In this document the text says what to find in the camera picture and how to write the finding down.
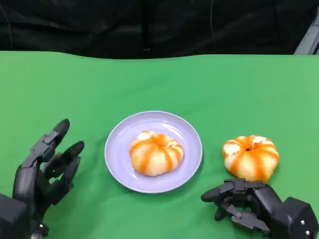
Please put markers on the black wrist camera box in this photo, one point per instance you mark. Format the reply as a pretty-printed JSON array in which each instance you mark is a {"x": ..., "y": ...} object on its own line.
[
  {"x": 299, "y": 219},
  {"x": 12, "y": 216}
]

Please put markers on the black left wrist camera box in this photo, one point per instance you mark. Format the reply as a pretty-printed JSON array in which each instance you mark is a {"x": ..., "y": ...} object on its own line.
[{"x": 12, "y": 216}]

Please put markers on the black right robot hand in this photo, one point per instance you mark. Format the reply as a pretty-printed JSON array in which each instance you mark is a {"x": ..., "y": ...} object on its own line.
[{"x": 264, "y": 204}]

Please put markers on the black backdrop curtain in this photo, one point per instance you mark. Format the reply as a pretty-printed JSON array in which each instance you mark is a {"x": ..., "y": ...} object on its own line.
[{"x": 124, "y": 25}]

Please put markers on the lilac plate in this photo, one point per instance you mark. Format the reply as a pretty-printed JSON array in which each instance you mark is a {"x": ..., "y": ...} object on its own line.
[{"x": 119, "y": 154}]

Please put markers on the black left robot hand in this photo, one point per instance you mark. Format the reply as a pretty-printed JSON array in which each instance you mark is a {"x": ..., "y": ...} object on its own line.
[{"x": 27, "y": 181}]

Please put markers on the grey metal frame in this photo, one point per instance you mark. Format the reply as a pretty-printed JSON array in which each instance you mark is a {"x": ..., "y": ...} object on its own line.
[{"x": 309, "y": 39}]

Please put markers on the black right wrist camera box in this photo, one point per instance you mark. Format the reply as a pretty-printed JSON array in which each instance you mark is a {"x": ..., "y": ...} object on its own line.
[{"x": 299, "y": 219}]

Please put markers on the green table cloth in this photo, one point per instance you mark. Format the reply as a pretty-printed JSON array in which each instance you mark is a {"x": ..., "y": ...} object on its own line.
[{"x": 159, "y": 84}]

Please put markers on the orange white toy bread roll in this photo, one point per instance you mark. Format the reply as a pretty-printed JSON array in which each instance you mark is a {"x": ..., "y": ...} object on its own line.
[
  {"x": 157, "y": 154},
  {"x": 250, "y": 158}
]

